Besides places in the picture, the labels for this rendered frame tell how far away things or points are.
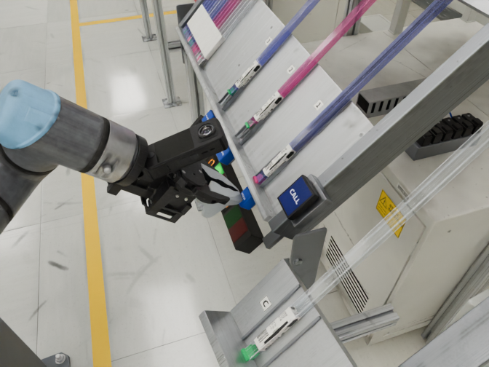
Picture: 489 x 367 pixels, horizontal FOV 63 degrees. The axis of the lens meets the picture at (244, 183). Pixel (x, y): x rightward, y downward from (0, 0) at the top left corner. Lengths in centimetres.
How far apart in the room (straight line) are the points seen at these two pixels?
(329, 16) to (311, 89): 158
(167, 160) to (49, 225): 118
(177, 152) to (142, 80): 182
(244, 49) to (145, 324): 88
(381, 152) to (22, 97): 43
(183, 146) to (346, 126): 23
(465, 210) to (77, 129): 67
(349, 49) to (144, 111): 116
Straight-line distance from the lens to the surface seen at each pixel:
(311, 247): 58
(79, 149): 50
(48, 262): 157
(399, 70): 121
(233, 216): 69
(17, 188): 55
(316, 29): 223
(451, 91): 57
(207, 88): 85
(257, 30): 86
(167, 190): 56
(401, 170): 88
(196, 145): 53
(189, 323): 132
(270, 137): 68
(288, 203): 54
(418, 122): 57
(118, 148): 51
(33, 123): 48
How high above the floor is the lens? 119
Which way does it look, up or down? 46 degrees down
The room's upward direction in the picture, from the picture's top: straight up
